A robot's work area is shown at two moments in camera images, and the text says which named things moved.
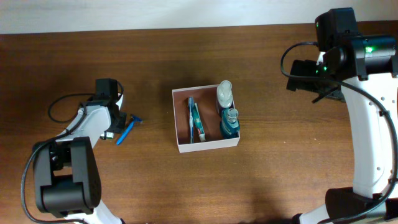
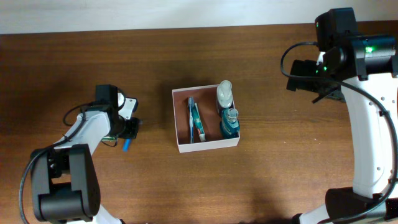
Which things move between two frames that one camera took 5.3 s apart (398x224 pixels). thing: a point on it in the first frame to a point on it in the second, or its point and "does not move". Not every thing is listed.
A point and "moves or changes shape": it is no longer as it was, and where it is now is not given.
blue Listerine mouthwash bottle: [229, 126] does not move
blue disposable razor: [134, 119] moves or changes shape
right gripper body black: [325, 88] does not move
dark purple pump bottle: [224, 98] does not move
